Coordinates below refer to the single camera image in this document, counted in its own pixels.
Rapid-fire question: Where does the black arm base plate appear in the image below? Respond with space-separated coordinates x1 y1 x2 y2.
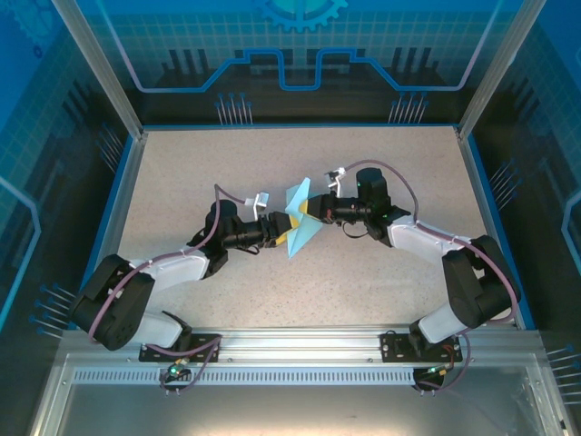
138 332 223 364
379 332 464 364

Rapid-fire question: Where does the sheet metal tray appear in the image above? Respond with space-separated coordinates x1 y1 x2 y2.
31 352 568 436

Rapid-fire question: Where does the aluminium cross rail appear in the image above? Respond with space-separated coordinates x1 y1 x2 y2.
61 322 541 364

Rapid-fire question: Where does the slotted metal strip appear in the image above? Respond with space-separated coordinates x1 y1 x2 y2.
71 368 421 386

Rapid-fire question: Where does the aluminium side rail blue edge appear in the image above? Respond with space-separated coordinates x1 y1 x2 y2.
74 134 149 331
453 126 539 332

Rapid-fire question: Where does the light blue paper sheet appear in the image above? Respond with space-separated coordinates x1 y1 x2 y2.
283 176 323 261

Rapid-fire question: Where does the aluminium frame post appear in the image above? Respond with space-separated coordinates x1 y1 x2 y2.
455 0 547 140
51 0 149 140

